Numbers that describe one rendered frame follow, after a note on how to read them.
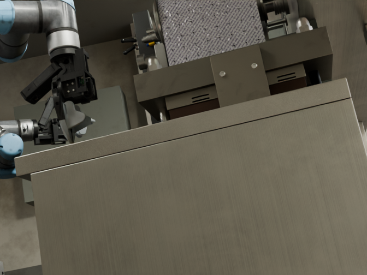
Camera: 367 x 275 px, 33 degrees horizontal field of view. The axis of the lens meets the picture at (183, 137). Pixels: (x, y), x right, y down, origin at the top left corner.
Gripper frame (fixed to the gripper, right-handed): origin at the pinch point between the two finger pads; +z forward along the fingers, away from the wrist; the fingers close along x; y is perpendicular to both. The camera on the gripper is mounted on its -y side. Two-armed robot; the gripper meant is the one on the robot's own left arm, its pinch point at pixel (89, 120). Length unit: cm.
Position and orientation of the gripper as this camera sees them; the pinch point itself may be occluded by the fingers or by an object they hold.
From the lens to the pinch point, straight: 220.8
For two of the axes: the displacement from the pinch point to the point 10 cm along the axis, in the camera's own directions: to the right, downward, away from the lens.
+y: 1.3, 9.8, -1.4
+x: 3.6, -1.7, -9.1
